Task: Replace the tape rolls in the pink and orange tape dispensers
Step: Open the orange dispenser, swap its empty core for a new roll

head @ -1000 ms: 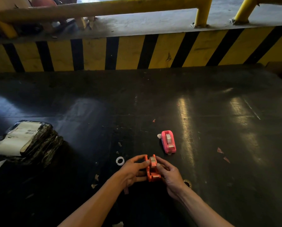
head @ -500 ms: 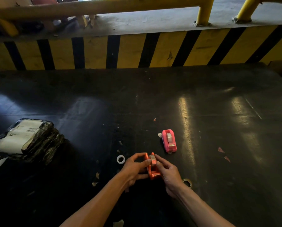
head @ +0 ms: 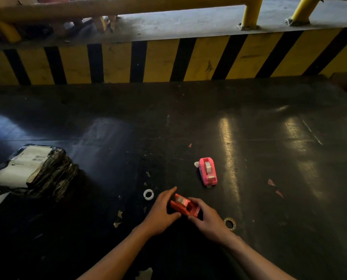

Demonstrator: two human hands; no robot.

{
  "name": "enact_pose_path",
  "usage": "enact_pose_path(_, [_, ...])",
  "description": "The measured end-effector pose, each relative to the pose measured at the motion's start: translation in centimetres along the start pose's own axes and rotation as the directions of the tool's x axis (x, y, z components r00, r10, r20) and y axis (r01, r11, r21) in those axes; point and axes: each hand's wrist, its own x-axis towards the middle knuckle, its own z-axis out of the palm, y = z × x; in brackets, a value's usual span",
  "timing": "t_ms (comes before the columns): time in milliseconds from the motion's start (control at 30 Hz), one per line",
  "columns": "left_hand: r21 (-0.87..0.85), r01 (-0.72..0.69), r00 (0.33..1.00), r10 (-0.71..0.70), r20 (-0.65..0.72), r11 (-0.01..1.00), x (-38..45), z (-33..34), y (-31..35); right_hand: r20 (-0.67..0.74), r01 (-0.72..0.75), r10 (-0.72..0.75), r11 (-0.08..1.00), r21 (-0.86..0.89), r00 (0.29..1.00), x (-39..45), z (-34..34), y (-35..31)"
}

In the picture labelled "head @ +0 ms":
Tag person's left hand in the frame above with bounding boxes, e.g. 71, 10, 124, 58
138, 186, 182, 238

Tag person's right hand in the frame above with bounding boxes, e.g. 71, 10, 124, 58
187, 197, 240, 246

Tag orange tape dispenser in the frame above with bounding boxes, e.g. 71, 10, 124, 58
170, 193, 201, 218

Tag pink tape dispenser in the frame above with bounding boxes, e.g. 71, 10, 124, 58
199, 157, 218, 187

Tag person's right forearm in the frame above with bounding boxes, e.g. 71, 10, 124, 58
226, 234, 296, 280

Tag person's left forearm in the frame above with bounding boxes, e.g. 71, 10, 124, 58
77, 227, 151, 280

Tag white paper scrap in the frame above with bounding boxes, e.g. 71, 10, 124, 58
135, 267, 154, 280

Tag black parcel with white label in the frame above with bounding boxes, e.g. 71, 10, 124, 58
0, 144, 79, 201

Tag yellow black striped curb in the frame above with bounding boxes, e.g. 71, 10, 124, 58
0, 27, 347, 91

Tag wooden pallet legs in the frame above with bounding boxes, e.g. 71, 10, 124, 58
92, 16, 117, 32

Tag long yellow guard rail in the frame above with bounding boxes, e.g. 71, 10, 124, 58
0, 0, 264, 44

